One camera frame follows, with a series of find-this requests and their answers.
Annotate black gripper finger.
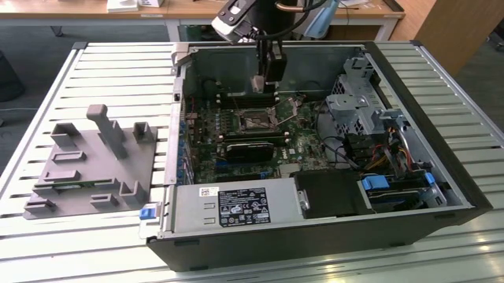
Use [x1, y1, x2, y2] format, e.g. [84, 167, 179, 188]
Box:
[264, 39, 287, 93]
[255, 38, 270, 77]

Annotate silver CPU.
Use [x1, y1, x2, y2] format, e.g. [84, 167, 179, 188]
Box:
[250, 75, 266, 94]

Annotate metal socket cover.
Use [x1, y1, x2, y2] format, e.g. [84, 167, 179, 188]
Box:
[274, 94, 307, 125]

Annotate thin wire locking lever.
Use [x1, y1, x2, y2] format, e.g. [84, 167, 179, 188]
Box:
[230, 88, 243, 116]

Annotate CPU socket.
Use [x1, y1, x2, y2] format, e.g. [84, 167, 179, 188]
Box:
[231, 108, 282, 133]

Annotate black RAM slot bank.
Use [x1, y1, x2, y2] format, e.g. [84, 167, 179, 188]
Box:
[219, 131, 286, 146]
[218, 90, 276, 110]

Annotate green circuit board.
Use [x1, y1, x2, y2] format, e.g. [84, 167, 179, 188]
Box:
[179, 25, 206, 42]

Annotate white paper sheets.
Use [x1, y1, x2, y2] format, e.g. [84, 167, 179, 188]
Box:
[338, 0, 381, 9]

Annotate silver metal drive cage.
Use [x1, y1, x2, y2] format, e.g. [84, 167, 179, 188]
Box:
[325, 57, 406, 136]

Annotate green motherboard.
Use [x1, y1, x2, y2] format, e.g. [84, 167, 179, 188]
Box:
[180, 94, 335, 185]

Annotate black graphics card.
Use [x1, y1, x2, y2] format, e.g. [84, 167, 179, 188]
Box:
[218, 141, 276, 163]

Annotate wooden cabinet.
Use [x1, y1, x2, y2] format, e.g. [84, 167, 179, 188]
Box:
[409, 0, 504, 77]

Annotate grey power supply unit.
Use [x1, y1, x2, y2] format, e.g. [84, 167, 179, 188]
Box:
[156, 179, 303, 239]

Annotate grey plastic parts rack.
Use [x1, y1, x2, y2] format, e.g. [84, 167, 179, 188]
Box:
[22, 103, 159, 221]

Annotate blue plastic latch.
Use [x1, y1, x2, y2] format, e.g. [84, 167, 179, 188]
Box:
[139, 203, 164, 221]

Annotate metal disk bay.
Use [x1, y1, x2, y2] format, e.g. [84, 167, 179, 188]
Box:
[357, 169, 449, 213]

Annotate green RAM stick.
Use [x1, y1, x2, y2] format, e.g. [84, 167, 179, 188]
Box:
[51, 179, 115, 190]

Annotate black open PC case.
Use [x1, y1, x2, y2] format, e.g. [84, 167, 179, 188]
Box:
[144, 40, 493, 272]

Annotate black bin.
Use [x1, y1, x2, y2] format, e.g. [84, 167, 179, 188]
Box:
[0, 50, 25, 103]

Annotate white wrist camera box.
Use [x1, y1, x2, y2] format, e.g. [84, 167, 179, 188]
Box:
[210, 0, 259, 45]

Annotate black wire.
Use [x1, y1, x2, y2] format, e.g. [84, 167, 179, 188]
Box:
[321, 136, 365, 172]

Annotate coloured wire bundle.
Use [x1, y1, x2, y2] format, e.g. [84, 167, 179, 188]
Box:
[363, 126, 417, 179]

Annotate silver metal latch handle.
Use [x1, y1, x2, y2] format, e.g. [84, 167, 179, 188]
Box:
[295, 189, 313, 210]

